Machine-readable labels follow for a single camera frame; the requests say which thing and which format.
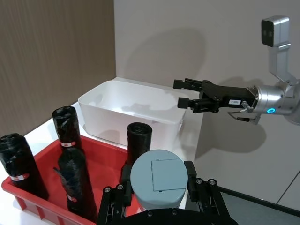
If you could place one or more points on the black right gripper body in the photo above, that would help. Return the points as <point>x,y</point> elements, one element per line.
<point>229,95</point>

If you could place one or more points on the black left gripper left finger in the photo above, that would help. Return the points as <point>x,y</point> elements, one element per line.
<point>114,201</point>

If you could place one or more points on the white plastic bin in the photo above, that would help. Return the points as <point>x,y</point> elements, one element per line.
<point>131,124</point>

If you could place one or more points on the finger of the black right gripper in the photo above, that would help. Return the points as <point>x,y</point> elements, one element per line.
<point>199,104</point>
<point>187,84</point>

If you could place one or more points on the red plastic bin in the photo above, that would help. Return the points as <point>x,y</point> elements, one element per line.
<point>103,159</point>

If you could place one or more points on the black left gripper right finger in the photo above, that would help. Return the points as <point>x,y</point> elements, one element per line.
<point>206,194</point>

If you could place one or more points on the black bag roll, red label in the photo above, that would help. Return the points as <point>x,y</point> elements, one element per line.
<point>18,161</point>
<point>66,126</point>
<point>138,143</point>
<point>75,178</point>

